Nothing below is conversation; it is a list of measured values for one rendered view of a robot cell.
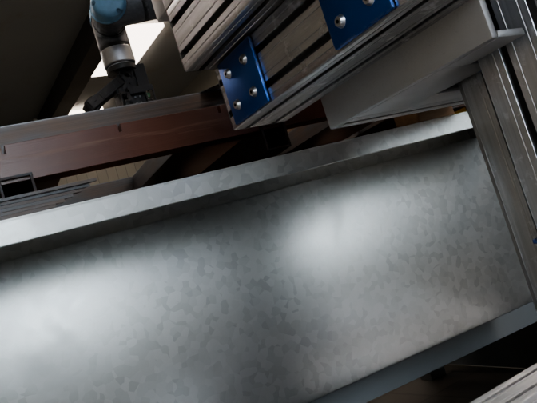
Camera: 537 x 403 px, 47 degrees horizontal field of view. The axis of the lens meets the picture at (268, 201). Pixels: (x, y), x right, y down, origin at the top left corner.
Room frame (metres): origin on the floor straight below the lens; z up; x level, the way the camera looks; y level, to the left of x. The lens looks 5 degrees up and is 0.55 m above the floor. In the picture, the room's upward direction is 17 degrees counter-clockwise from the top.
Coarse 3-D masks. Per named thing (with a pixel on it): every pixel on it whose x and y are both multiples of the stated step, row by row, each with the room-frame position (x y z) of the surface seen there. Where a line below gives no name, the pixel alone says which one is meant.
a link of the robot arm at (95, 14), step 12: (96, 0) 1.27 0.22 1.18; (108, 0) 1.28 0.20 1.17; (120, 0) 1.28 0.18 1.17; (132, 0) 1.31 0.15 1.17; (96, 12) 1.28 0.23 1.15; (108, 12) 1.28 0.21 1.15; (120, 12) 1.29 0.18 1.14; (132, 12) 1.32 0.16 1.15; (144, 12) 1.33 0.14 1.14; (96, 24) 1.34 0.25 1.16; (108, 24) 1.31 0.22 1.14; (120, 24) 1.33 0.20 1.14; (132, 24) 1.35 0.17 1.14; (108, 36) 1.38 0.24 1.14
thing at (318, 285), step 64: (320, 192) 1.08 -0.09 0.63; (384, 192) 1.14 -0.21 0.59; (448, 192) 1.21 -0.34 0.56; (64, 256) 0.89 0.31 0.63; (128, 256) 0.93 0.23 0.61; (192, 256) 0.97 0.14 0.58; (256, 256) 1.02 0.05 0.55; (320, 256) 1.07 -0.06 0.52; (384, 256) 1.12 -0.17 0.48; (448, 256) 1.18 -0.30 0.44; (512, 256) 1.25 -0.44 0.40; (0, 320) 0.84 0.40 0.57; (64, 320) 0.88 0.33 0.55; (128, 320) 0.92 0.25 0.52; (192, 320) 0.96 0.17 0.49; (256, 320) 1.00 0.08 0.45; (320, 320) 1.05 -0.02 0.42; (384, 320) 1.10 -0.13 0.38; (448, 320) 1.16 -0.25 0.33; (0, 384) 0.83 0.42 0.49; (64, 384) 0.87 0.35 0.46; (128, 384) 0.90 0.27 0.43; (192, 384) 0.94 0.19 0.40; (256, 384) 0.99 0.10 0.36; (320, 384) 1.03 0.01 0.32
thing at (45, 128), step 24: (192, 96) 1.10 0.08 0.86; (216, 96) 1.12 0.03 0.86; (48, 120) 0.98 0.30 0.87; (72, 120) 1.00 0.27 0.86; (96, 120) 1.02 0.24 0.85; (120, 120) 1.03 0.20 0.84; (0, 144) 0.95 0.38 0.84; (312, 144) 1.78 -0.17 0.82; (144, 168) 1.57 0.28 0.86; (168, 168) 1.45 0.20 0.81; (192, 168) 1.55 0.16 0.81; (96, 192) 1.64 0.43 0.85; (120, 192) 1.66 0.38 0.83
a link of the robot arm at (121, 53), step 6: (108, 48) 1.39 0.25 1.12; (114, 48) 1.39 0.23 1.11; (120, 48) 1.39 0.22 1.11; (126, 48) 1.40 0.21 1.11; (102, 54) 1.40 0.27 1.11; (108, 54) 1.39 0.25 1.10; (114, 54) 1.39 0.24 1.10; (120, 54) 1.39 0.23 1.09; (126, 54) 1.40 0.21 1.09; (132, 54) 1.42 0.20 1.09; (102, 60) 1.41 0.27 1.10; (108, 60) 1.39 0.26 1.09; (114, 60) 1.39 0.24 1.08; (120, 60) 1.39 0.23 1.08; (126, 60) 1.40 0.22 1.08; (132, 60) 1.41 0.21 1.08; (108, 66) 1.41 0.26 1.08
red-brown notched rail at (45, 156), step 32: (96, 128) 0.97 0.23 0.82; (128, 128) 0.99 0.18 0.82; (160, 128) 1.02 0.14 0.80; (192, 128) 1.04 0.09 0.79; (224, 128) 1.07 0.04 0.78; (256, 128) 1.09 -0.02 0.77; (288, 128) 1.16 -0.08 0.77; (0, 160) 0.90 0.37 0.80; (32, 160) 0.92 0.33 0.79; (64, 160) 0.94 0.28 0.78; (96, 160) 0.96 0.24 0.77; (128, 160) 1.00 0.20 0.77
